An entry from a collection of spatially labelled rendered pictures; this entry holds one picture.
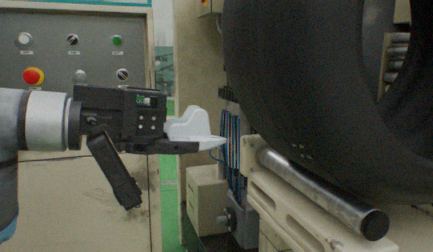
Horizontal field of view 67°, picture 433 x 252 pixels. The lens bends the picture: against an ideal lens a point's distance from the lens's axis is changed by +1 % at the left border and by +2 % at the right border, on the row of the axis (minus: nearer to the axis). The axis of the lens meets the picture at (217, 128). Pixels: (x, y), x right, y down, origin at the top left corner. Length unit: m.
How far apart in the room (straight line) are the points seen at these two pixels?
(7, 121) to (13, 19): 0.67
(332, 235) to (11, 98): 0.47
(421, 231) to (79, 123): 0.64
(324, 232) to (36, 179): 0.81
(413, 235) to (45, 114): 0.65
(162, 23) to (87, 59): 8.50
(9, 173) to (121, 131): 0.14
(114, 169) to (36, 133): 0.10
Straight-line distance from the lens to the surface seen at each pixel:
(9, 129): 0.44
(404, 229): 0.76
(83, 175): 1.06
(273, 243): 0.97
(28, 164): 1.07
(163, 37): 9.49
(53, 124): 0.43
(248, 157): 0.77
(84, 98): 0.44
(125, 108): 0.42
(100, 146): 0.44
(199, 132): 0.45
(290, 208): 0.63
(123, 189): 0.46
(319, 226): 0.57
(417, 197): 0.58
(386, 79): 1.13
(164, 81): 9.43
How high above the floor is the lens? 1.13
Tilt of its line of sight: 12 degrees down
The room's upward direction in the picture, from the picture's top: straight up
